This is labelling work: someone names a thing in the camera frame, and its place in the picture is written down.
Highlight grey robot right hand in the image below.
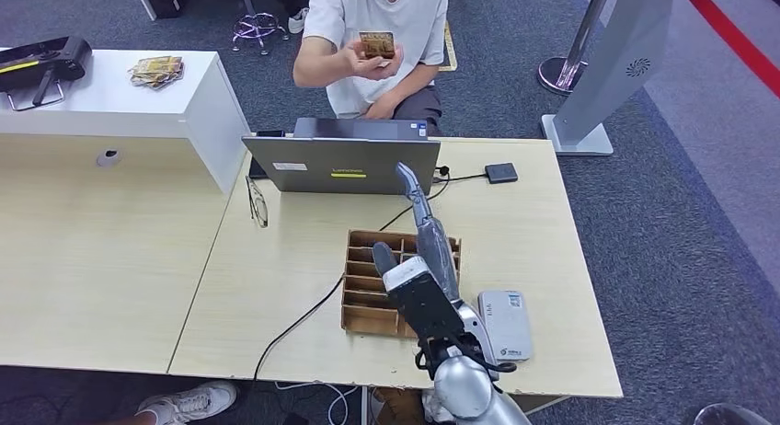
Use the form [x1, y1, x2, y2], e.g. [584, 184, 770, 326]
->
[372, 161, 463, 304]

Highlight person's right hand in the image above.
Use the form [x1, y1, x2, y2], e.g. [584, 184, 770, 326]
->
[340, 38, 405, 81]

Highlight person's left hand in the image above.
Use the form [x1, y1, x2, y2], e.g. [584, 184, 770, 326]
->
[364, 98, 397, 121]

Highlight gold room key card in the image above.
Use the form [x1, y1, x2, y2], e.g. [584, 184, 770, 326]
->
[358, 30, 396, 61]

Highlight person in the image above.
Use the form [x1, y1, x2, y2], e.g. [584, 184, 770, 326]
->
[292, 0, 451, 137]

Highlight wooden card organizer box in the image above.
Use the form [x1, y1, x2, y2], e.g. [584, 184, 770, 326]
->
[340, 228, 463, 340]

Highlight white card reader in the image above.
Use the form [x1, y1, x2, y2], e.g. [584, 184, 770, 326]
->
[476, 290, 535, 363]

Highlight grey laptop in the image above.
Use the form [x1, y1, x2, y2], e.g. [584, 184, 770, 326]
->
[240, 117, 442, 197]

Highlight small dark square hub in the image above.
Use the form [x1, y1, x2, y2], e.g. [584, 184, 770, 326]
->
[484, 162, 519, 185]

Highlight chrome stool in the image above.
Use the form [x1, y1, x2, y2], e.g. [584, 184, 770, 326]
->
[212, 0, 291, 56]

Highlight black-rimmed eyeglasses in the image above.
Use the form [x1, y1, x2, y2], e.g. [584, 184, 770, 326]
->
[245, 176, 270, 230]

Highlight white crumpled bag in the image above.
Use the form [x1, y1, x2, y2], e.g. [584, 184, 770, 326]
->
[421, 390, 449, 423]

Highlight brown box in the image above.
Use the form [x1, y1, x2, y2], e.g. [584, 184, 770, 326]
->
[370, 387, 435, 425]

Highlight stack of gold cards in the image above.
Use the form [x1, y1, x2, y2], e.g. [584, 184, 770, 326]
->
[128, 55, 185, 91]

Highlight silver kiosk stand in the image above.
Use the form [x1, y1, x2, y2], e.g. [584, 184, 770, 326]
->
[541, 0, 676, 157]

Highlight white cabinet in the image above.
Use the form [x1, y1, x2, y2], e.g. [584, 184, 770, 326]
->
[0, 49, 251, 195]

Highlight large white sneaker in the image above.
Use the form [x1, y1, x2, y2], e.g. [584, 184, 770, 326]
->
[134, 380, 239, 425]

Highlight clear round object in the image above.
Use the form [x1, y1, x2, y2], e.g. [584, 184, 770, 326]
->
[693, 402, 775, 425]

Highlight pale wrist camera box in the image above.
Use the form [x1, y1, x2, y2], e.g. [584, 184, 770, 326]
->
[382, 256, 467, 344]

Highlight thin black hub cable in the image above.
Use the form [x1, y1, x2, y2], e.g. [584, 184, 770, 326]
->
[430, 173, 488, 185]

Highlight black laptop power cable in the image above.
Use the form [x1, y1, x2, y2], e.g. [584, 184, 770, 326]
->
[252, 165, 451, 381]

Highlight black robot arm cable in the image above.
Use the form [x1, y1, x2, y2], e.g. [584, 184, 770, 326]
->
[414, 337, 518, 376]

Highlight chrome stanchion post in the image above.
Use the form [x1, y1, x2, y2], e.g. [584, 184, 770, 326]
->
[537, 0, 614, 97]

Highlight white cable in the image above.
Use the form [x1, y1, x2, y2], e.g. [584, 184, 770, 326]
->
[274, 382, 361, 425]

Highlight black device with wire stand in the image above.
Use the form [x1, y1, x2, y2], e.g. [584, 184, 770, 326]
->
[0, 37, 94, 113]

